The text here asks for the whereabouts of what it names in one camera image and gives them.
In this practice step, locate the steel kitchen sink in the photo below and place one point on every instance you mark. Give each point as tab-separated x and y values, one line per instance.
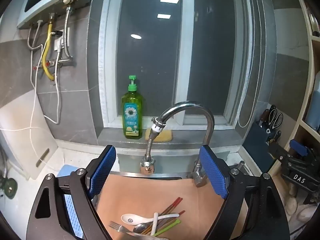
130	161

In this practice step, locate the wooden shelf unit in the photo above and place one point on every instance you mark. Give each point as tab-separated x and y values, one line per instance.
310	67

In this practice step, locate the white plastic cutting board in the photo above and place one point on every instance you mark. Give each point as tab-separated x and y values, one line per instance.
22	135

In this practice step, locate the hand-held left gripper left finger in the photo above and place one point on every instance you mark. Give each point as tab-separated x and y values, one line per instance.
105	170

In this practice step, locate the green plastic chopstick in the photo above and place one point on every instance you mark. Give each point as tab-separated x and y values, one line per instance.
172	223

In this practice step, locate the dark blue knife block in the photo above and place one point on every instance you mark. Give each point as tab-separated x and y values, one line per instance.
257	150

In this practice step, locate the blue plastic drain basket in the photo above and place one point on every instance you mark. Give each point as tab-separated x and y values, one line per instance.
73	215

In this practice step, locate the metal water valve pipes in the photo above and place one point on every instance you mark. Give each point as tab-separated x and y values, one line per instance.
60	61

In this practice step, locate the yellow sponge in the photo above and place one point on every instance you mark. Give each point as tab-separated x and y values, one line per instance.
163	136

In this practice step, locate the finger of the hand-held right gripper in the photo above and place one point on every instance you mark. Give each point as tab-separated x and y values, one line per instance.
298	147
282	157

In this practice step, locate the steel kitchen faucet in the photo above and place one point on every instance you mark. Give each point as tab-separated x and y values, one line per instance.
210	120

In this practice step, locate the metal spoon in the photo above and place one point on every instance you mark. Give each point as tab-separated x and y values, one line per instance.
140	228

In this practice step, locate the metal fork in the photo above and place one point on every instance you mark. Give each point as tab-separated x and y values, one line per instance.
117	226

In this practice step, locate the white ceramic spoon blue print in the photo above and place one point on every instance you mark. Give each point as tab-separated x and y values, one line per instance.
130	218

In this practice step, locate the green dish soap bottle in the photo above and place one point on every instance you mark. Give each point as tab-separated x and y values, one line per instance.
131	115

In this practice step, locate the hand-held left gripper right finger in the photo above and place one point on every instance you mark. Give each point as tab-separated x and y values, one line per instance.
213	172

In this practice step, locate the white wall socket with plug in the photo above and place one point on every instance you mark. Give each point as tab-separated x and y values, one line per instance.
58	41

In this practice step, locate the person's right hand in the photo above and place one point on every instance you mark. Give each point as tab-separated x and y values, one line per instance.
298	210

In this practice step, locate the light blue container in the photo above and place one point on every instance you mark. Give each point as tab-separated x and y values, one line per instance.
315	105

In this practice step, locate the metal sink knob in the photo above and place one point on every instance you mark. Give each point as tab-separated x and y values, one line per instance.
241	166

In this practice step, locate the flexible faucet sprayer extension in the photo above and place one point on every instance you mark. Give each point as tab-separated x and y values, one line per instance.
147	163

